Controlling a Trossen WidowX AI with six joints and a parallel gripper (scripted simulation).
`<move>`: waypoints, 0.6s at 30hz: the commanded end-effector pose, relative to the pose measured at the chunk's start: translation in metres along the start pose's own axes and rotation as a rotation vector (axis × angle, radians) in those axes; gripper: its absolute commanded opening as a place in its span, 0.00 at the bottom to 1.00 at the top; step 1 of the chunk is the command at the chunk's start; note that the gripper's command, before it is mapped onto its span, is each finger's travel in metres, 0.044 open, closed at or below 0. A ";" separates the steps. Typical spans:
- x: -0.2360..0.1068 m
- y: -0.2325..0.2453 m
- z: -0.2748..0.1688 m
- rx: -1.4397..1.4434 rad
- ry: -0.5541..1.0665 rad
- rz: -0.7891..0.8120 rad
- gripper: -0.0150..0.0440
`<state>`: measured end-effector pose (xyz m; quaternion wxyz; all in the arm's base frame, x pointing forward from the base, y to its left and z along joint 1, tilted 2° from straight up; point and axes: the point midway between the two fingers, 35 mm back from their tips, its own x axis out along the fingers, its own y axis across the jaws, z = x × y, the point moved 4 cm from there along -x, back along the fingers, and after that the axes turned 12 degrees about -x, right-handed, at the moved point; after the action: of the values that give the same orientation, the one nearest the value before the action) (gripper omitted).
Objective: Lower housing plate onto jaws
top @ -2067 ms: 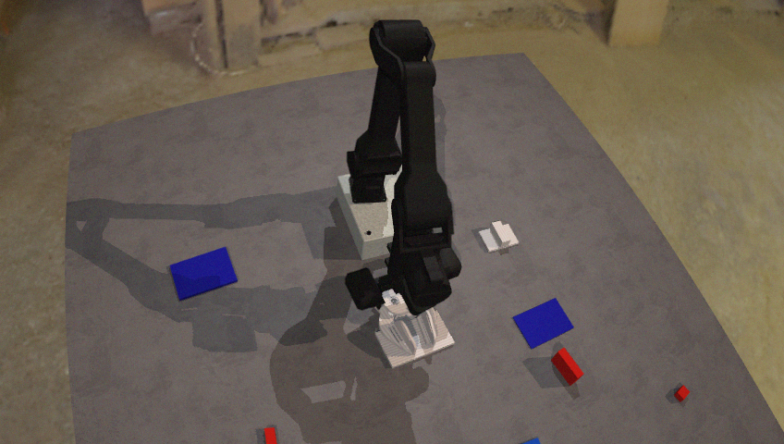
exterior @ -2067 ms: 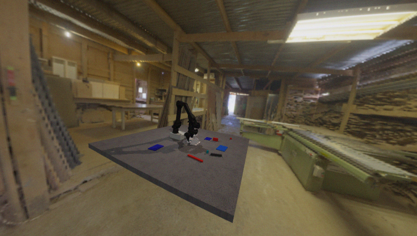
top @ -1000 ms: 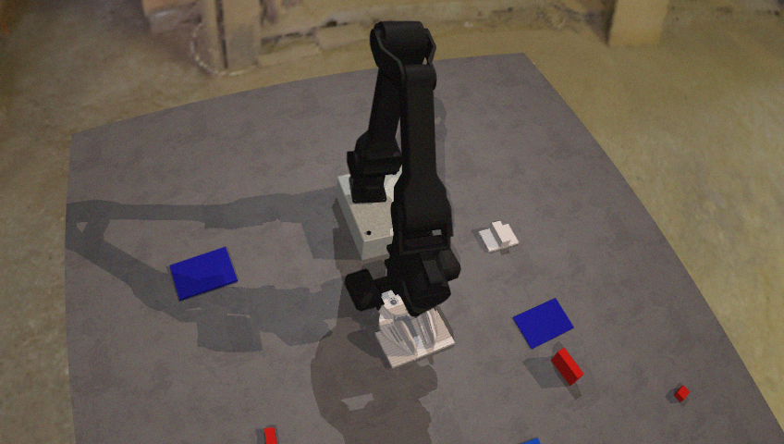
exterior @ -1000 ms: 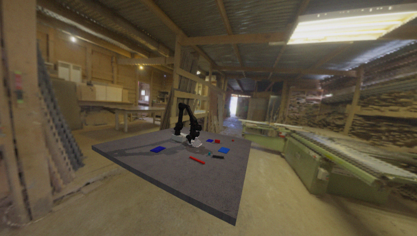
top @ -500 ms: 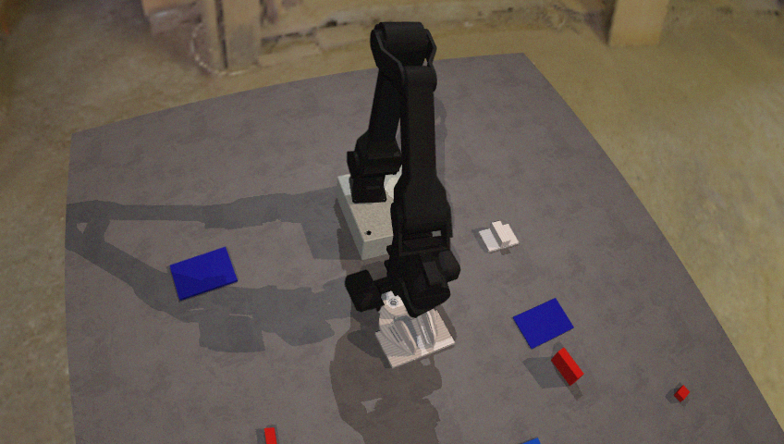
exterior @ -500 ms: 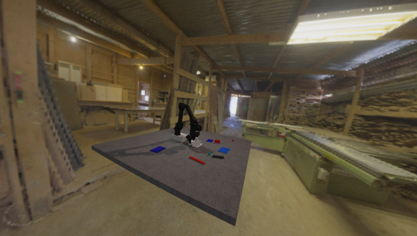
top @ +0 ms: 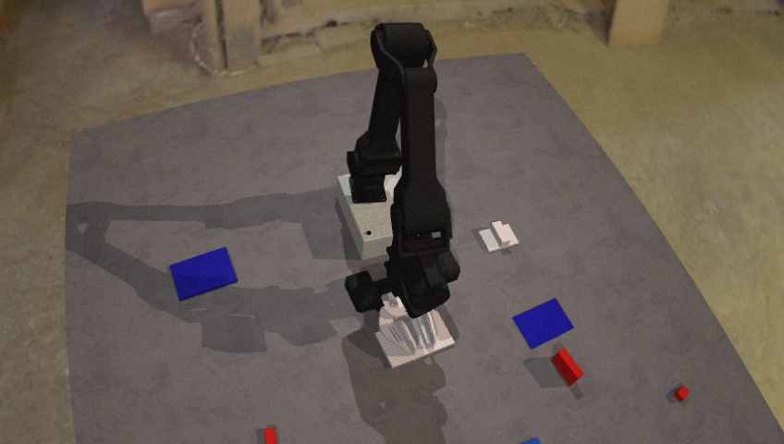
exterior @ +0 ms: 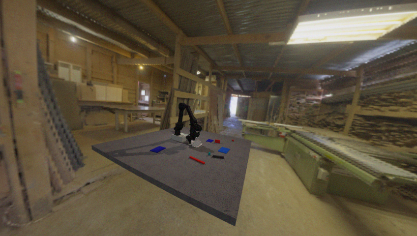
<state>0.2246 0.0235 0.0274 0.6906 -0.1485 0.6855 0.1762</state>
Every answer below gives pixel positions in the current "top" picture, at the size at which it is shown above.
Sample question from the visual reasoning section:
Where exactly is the red rectangular block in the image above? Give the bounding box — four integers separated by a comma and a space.
551, 348, 583, 385

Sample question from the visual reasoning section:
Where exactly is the small red block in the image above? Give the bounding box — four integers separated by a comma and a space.
674, 386, 690, 401

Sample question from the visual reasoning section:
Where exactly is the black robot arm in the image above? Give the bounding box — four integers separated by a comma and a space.
347, 22, 453, 318

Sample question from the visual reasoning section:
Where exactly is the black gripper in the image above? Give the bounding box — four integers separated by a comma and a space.
345, 246, 460, 313

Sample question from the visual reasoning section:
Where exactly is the red long thin bar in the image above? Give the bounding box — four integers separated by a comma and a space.
264, 427, 276, 444

